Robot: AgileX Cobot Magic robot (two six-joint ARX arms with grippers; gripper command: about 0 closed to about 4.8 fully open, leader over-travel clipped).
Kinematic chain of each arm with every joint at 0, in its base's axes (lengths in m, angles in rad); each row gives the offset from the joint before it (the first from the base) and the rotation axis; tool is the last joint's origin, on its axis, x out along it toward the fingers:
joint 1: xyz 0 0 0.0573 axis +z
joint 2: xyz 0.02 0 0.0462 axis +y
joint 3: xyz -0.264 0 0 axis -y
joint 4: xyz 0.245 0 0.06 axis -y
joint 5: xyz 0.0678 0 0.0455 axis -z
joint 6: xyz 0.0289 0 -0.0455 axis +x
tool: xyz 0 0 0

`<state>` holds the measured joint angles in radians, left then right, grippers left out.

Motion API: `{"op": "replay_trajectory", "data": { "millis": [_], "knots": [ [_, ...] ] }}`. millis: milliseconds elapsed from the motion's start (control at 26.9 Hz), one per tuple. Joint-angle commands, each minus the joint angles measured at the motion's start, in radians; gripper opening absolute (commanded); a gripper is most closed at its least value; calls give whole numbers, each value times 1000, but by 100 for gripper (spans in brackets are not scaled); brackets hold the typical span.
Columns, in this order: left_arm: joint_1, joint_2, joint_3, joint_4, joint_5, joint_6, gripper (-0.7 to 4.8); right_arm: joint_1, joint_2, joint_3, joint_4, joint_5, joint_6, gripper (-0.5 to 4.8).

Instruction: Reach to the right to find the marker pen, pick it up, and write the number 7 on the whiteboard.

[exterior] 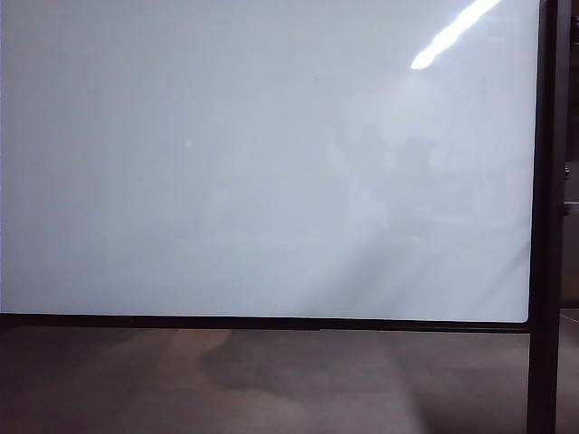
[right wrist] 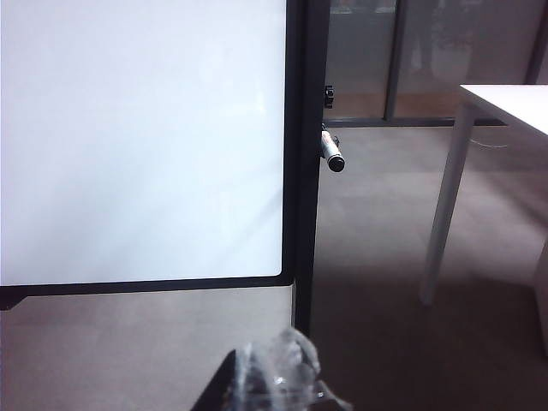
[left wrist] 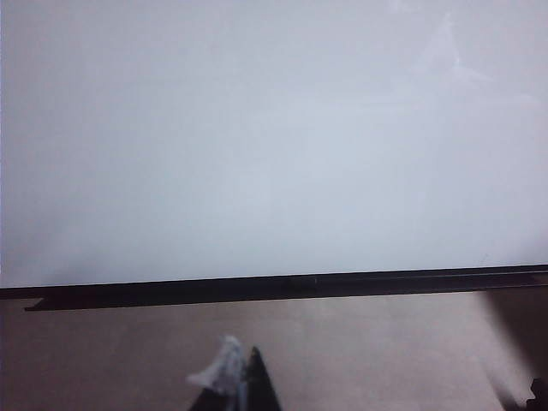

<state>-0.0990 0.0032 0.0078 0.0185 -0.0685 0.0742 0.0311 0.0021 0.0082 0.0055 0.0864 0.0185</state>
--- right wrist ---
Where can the black stand locking knob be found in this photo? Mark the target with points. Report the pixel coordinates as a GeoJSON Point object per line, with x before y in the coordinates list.
{"type": "Point", "coordinates": [329, 96]}

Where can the white whiteboard with black frame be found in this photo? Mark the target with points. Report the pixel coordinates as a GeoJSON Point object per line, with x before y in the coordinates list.
{"type": "Point", "coordinates": [128, 128]}

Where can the black whiteboard stand post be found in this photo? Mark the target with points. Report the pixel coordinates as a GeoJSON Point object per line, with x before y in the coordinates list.
{"type": "Point", "coordinates": [312, 214]}

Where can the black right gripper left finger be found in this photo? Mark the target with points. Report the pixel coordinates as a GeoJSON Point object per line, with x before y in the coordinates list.
{"type": "Point", "coordinates": [218, 389]}

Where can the glass partition with dark frame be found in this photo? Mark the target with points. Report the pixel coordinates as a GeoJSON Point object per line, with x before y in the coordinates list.
{"type": "Point", "coordinates": [364, 64]}

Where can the white table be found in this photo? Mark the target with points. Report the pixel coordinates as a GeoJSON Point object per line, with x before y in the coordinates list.
{"type": "Point", "coordinates": [505, 103]}

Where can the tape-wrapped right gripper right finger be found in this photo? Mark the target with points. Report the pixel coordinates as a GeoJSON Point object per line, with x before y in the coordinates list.
{"type": "Point", "coordinates": [282, 368]}

